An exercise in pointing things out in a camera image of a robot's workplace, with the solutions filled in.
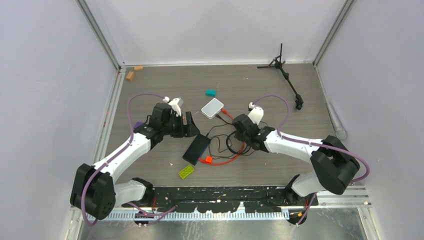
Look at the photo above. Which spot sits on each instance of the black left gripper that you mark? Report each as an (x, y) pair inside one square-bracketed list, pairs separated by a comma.
[(189, 130)]

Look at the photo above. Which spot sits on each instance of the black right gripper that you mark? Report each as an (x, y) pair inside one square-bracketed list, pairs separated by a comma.
[(239, 136)]

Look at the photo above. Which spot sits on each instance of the black network switch box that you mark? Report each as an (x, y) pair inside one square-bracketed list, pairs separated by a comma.
[(196, 149)]

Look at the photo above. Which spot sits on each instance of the black power adapter with cord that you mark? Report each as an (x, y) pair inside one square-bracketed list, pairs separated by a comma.
[(223, 144)]

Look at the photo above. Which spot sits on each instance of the white box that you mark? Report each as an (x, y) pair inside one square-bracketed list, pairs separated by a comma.
[(212, 108)]

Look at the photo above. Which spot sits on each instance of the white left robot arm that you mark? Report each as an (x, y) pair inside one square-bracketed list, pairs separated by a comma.
[(95, 189)]

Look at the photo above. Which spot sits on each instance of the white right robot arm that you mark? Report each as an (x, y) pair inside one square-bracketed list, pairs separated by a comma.
[(334, 168)]

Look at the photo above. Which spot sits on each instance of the orange-red cube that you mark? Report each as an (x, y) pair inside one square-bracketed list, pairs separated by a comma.
[(208, 160)]

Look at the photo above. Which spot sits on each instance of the teal block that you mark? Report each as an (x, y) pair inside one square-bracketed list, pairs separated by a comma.
[(210, 93)]

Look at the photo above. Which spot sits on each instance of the green lego brick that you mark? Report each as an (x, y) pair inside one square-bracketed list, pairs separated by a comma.
[(186, 171)]

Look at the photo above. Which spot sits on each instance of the purple block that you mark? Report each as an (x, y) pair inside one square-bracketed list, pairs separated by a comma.
[(137, 124)]

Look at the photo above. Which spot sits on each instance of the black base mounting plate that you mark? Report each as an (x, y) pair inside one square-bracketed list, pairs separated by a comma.
[(218, 199)]

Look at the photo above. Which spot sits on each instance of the black tripod stand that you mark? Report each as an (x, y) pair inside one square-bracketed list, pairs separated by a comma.
[(277, 63)]

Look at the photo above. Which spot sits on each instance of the orange block near corner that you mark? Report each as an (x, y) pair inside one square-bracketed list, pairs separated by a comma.
[(130, 76)]

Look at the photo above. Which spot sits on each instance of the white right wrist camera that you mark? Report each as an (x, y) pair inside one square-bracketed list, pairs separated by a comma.
[(256, 113)]

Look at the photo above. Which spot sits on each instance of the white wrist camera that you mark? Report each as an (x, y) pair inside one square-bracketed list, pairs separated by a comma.
[(175, 104), (256, 113)]

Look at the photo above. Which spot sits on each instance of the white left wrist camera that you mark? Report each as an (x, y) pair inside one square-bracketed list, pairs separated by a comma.
[(175, 104)]

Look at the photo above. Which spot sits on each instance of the grey cylinder by wall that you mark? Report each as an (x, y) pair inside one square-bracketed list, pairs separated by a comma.
[(339, 130)]

